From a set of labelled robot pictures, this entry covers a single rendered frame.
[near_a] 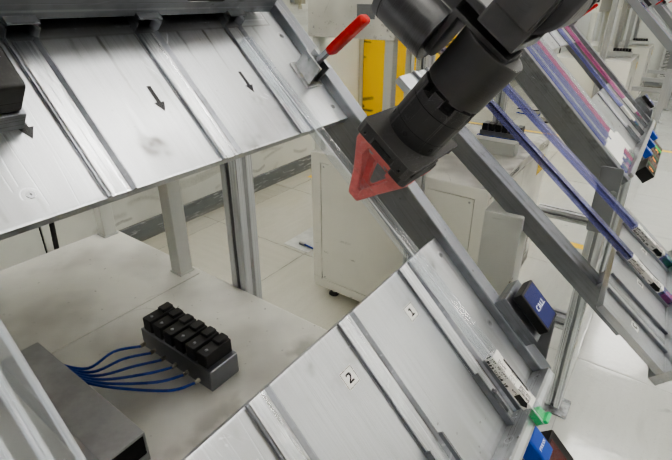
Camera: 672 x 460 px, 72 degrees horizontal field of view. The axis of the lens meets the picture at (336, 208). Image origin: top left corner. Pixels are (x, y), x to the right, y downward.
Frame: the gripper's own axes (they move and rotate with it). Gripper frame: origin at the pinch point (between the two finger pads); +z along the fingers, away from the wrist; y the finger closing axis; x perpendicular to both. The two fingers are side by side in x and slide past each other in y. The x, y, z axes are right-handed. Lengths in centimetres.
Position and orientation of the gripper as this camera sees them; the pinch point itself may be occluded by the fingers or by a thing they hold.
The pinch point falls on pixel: (361, 189)
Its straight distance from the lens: 49.7
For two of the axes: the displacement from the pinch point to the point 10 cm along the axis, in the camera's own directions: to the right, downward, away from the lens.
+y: -5.8, 3.4, -7.4
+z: -5.1, 5.6, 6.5
